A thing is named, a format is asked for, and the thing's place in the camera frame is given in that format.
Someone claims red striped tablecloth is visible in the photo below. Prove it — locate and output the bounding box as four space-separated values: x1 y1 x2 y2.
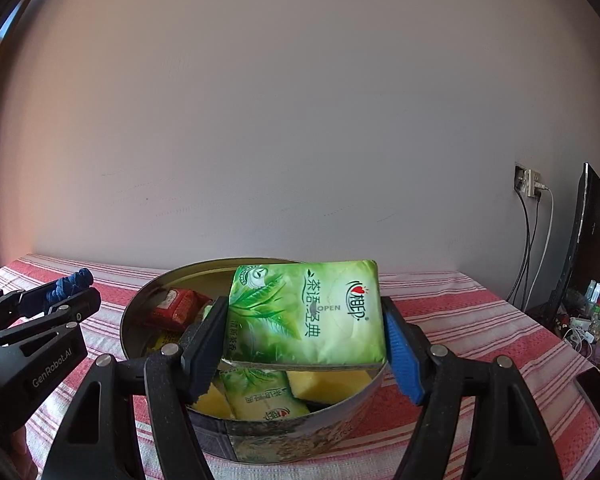
0 254 600 480

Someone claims yellow snack packet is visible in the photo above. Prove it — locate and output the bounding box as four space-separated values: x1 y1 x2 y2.
147 329 187 356

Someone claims white charger plug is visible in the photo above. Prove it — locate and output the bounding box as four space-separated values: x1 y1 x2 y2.
525 169 548 200

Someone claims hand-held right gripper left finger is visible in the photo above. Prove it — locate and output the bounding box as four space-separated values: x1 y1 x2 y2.
40 296 231 480

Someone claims cluster of small bottles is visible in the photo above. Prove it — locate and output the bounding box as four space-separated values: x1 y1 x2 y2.
562 280 600 361

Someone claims yellow sponge green scourer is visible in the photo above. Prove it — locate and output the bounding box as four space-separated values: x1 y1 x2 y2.
286 367 382 404
191 382 237 419

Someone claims large green tissue pack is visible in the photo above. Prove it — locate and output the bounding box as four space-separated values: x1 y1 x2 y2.
221 259 388 372

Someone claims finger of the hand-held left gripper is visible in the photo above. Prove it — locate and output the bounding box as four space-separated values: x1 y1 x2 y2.
0 287 102 362
0 284 57 333

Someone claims red snack packet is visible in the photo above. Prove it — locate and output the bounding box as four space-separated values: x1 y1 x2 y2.
144 287 215 332

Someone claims round blue metal tin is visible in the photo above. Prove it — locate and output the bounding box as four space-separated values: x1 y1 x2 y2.
119 258 387 462

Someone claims dark blue cloth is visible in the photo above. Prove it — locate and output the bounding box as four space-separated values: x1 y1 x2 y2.
44 268 95 307

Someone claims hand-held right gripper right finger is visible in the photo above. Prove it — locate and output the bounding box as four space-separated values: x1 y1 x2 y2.
381 296 563 480

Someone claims black flat monitor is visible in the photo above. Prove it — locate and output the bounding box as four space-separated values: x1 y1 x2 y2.
545 162 600 331

